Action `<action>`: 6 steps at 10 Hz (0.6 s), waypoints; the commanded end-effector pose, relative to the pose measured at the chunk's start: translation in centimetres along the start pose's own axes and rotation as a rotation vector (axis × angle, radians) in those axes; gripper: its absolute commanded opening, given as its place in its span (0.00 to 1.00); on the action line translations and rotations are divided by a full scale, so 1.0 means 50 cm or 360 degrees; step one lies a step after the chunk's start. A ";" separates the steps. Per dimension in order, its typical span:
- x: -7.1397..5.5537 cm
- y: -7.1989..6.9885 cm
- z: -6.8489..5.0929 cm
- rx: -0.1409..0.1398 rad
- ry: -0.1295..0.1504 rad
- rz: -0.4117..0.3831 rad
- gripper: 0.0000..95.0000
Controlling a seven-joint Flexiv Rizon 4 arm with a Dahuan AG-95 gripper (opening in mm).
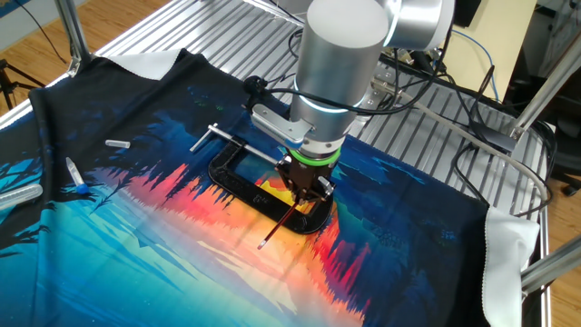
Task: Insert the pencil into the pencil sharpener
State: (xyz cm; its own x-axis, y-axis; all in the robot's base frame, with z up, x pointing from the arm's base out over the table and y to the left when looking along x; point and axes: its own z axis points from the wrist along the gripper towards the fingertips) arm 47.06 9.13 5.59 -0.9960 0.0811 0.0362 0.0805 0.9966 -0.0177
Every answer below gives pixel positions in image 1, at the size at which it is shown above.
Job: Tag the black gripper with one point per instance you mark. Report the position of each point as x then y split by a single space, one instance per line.
306 175

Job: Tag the red black striped pencil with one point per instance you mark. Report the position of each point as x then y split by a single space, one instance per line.
279 225

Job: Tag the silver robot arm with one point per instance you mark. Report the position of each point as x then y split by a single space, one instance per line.
340 59

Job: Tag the black metal C-clamp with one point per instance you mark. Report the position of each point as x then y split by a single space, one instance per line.
236 181

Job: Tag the sunset forest printed cloth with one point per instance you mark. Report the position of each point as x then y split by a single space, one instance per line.
136 254

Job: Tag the small clear plastic tube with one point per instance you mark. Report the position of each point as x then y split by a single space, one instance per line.
118 144

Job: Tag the black power adapter box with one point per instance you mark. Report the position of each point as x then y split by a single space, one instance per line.
497 138

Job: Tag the clear tube with blue cap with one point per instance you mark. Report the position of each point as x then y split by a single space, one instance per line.
75 172

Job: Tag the black monitor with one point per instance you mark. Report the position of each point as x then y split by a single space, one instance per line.
467 11

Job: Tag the beige desk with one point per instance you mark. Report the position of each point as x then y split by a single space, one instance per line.
499 27

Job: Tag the large clear plastic tube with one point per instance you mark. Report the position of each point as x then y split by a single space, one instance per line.
20 196

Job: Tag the black tripod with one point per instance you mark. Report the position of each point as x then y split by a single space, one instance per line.
5 84

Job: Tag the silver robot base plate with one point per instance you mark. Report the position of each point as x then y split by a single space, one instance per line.
374 97

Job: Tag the metal camera mount stand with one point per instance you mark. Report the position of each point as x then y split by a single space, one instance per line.
424 59

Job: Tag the slanted aluminium frame post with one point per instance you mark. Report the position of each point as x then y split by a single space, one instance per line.
544 86

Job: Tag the aluminium frame beam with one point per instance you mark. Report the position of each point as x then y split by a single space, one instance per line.
554 265

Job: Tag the upright aluminium frame post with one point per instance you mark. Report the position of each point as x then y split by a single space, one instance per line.
68 27

